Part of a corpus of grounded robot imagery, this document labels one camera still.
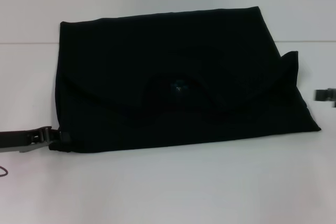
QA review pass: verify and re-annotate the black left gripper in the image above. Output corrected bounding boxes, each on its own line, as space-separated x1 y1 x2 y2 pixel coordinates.
0 126 71 153

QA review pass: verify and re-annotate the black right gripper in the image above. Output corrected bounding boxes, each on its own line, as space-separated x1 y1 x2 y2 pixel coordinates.
314 87 336 108

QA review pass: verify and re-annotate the black shirt with white print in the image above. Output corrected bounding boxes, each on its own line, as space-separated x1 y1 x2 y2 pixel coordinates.
48 5 322 154

